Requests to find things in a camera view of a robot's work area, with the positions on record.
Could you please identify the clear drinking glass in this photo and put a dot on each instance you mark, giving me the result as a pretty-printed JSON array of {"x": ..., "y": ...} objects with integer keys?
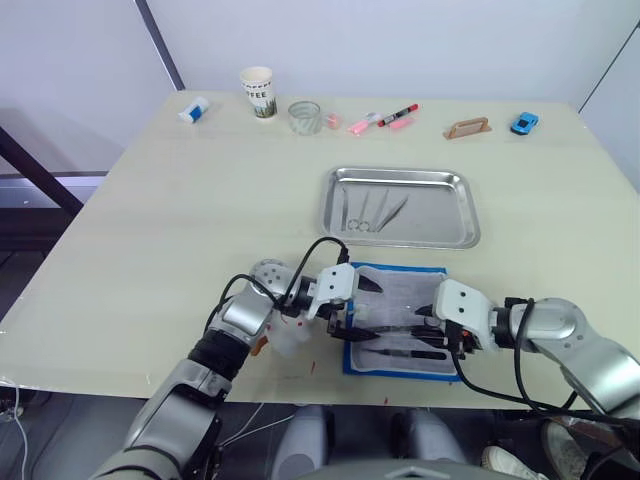
[{"x": 304, "y": 119}]

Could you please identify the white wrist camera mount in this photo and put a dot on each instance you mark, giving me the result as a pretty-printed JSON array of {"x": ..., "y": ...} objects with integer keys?
[
  {"x": 460, "y": 300},
  {"x": 337, "y": 285}
]

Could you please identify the paper coffee cup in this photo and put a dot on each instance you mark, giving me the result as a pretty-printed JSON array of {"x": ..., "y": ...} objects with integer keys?
[{"x": 260, "y": 92}]

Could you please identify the pink highlighter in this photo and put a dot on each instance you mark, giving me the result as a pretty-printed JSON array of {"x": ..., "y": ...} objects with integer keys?
[{"x": 359, "y": 126}]

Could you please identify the silver tweezers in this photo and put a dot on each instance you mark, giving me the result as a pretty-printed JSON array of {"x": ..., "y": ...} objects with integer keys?
[
  {"x": 397, "y": 211},
  {"x": 381, "y": 210}
]

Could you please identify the silver surgical scissors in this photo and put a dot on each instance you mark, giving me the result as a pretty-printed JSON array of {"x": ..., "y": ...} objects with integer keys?
[{"x": 363, "y": 207}]

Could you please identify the grey sneaker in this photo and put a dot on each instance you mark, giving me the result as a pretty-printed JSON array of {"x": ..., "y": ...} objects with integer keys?
[{"x": 567, "y": 447}]

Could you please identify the white bottle blue label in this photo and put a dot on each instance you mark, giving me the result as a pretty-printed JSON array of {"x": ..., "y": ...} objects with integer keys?
[{"x": 194, "y": 111}]

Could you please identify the black diagonal frame bar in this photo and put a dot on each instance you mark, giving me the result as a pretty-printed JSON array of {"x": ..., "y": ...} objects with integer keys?
[{"x": 45, "y": 172}]

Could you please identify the black red marker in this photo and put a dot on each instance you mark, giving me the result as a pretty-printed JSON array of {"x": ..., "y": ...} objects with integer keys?
[{"x": 397, "y": 115}]

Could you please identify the grey rounded shape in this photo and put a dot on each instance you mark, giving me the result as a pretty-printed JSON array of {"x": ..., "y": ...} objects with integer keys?
[
  {"x": 305, "y": 440},
  {"x": 430, "y": 440}
]

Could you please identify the thin silver probe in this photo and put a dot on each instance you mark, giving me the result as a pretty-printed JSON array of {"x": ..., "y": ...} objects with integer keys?
[{"x": 345, "y": 207}]

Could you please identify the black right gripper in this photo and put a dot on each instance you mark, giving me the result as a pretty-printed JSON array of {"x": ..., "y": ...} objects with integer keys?
[{"x": 457, "y": 342}]

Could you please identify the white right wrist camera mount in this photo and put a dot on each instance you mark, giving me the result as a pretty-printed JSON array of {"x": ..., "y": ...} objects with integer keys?
[{"x": 460, "y": 300}]

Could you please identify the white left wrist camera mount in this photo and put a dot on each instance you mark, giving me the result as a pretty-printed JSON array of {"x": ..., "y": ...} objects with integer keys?
[{"x": 337, "y": 285}]

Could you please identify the blue surgical instrument pack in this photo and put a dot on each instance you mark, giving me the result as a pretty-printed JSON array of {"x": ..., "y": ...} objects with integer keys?
[{"x": 395, "y": 290}]

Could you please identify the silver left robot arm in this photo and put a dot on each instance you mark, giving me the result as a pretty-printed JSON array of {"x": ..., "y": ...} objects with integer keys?
[{"x": 240, "y": 312}]

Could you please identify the blue toy car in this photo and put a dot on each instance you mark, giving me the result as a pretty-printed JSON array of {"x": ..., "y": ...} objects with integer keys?
[{"x": 525, "y": 123}]

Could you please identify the white sneaker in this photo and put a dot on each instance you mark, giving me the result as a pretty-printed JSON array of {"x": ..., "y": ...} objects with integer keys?
[{"x": 507, "y": 462}]

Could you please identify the clear pen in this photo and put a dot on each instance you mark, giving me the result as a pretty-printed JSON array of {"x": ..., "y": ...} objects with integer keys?
[{"x": 374, "y": 116}]

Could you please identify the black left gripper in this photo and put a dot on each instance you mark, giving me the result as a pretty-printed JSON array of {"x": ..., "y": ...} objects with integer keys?
[{"x": 337, "y": 325}]

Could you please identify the metal instrument tray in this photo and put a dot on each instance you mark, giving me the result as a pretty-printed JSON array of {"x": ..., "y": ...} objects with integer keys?
[{"x": 430, "y": 210}]

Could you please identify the small pink eraser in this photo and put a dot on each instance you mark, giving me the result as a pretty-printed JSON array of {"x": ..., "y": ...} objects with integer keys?
[{"x": 332, "y": 120}]

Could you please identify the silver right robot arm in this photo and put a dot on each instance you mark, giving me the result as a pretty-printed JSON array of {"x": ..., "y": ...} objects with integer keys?
[{"x": 560, "y": 320}]

